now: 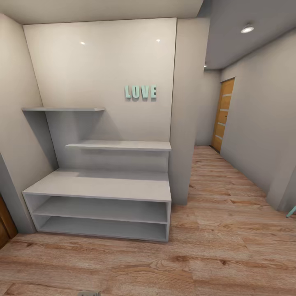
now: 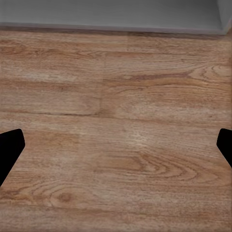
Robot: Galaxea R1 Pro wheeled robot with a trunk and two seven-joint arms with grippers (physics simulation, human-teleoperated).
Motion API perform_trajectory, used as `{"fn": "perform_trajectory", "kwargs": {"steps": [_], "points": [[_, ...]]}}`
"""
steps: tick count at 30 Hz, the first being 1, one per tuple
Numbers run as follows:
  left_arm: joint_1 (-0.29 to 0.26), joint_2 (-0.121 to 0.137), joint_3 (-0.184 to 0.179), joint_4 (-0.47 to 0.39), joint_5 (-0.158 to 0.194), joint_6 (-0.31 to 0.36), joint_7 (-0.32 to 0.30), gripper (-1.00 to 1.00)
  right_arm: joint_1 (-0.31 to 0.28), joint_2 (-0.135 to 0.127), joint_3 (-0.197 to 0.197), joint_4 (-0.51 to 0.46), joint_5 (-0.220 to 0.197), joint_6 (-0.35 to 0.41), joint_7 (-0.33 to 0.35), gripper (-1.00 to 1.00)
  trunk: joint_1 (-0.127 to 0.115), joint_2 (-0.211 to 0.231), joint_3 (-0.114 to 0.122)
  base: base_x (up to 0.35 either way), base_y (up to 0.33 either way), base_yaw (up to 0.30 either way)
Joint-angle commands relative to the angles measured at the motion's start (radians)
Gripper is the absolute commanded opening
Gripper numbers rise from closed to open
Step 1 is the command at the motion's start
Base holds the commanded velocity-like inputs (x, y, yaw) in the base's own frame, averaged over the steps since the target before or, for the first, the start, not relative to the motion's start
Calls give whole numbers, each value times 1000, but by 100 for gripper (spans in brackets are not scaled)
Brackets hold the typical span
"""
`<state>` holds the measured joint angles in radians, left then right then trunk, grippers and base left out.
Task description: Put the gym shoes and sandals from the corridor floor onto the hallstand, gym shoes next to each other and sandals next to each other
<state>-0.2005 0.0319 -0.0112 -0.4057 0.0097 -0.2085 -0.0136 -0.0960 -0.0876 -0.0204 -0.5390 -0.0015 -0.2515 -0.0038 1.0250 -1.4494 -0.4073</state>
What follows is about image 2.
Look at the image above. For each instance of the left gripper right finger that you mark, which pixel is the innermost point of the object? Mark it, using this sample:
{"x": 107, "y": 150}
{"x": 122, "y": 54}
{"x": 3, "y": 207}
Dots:
{"x": 224, "y": 143}

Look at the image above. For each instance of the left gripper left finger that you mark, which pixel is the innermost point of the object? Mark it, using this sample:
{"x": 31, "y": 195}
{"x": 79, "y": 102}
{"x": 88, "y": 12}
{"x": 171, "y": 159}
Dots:
{"x": 12, "y": 144}

